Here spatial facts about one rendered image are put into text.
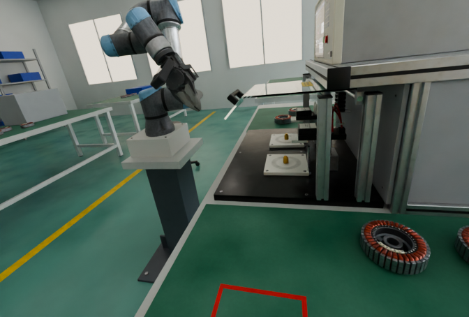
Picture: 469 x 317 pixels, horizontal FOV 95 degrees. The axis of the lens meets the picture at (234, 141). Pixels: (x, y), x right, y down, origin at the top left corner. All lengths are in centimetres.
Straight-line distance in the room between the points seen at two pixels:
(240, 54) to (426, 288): 533
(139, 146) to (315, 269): 94
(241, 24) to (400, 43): 505
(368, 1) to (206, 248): 68
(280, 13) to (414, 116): 504
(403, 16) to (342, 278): 57
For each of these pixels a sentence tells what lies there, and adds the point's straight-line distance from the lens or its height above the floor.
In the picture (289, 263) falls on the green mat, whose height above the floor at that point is 75.
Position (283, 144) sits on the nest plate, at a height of 78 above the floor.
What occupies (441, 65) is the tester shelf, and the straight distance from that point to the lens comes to 59.
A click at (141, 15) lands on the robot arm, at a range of 81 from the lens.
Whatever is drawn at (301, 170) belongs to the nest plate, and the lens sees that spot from 77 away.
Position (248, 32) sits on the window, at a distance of 555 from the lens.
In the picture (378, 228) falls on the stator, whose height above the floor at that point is 78.
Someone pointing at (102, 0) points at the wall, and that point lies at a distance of 733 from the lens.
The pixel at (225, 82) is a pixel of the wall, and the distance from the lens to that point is 570.
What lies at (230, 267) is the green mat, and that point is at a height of 75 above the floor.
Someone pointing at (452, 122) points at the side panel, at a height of 98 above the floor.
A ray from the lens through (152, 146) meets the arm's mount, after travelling 114.
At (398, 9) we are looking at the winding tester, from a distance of 67.
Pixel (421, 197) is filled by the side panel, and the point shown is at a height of 79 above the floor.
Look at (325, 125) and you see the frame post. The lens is 57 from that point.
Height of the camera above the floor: 115
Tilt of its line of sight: 20 degrees down
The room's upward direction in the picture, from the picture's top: 7 degrees counter-clockwise
